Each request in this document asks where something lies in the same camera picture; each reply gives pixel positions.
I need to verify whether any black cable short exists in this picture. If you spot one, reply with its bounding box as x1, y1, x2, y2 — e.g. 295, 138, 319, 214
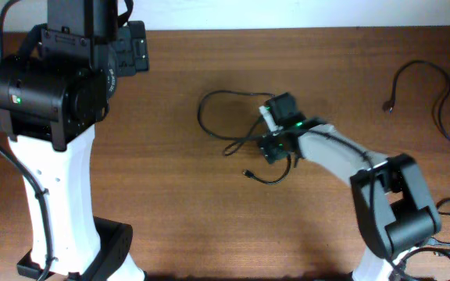
382, 59, 450, 142

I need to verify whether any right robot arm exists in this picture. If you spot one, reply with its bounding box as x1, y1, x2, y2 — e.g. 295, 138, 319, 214
259, 93, 441, 280

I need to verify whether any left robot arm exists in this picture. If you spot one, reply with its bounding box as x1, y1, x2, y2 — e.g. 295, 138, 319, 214
0, 0, 149, 280

